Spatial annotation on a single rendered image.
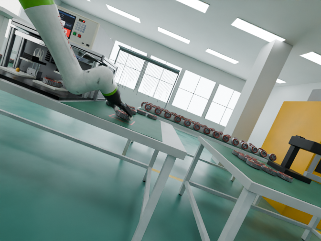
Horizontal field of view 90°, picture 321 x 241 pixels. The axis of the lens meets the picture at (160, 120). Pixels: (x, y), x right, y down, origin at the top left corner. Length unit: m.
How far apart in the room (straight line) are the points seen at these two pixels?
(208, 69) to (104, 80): 7.34
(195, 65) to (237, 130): 4.34
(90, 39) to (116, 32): 6.90
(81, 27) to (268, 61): 4.13
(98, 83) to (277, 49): 4.51
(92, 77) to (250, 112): 4.06
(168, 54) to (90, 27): 6.52
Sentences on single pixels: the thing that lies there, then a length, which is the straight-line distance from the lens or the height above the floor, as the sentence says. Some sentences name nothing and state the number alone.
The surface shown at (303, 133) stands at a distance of 3.67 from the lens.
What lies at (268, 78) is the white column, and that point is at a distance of 4.72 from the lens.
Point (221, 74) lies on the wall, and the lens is 8.16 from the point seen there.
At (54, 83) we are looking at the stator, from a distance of 1.29.
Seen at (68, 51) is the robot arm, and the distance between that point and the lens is 0.85.
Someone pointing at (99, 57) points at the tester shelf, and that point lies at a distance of 1.34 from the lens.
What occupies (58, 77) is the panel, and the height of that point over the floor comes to 0.82.
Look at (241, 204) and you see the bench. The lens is 1.10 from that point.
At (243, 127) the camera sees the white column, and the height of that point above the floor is 1.13.
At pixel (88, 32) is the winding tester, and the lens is 1.45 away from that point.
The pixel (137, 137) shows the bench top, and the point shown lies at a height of 0.73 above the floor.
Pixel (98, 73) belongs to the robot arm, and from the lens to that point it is 0.81.
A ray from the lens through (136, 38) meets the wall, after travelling 8.08.
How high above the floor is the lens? 0.96
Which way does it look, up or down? 6 degrees down
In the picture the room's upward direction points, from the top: 22 degrees clockwise
